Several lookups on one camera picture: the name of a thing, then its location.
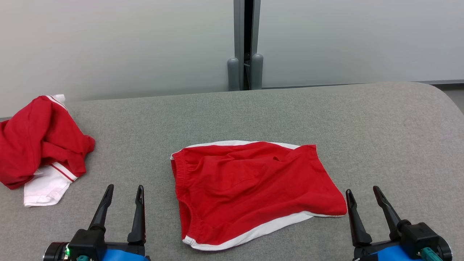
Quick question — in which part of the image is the black right cable teal plug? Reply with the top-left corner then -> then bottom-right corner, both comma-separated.
420,247 -> 444,261

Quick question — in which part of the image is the red shorts white trim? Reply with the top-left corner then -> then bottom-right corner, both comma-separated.
170,140 -> 348,251

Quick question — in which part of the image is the grey partition frame post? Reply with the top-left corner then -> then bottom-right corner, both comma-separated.
250,0 -> 264,90
227,0 -> 244,91

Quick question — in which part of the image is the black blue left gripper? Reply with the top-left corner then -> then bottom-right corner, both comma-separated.
88,184 -> 151,261

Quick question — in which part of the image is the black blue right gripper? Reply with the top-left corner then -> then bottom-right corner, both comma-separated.
345,186 -> 418,261

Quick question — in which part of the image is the red basketball jersey white trim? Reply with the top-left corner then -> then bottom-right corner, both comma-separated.
0,94 -> 96,208

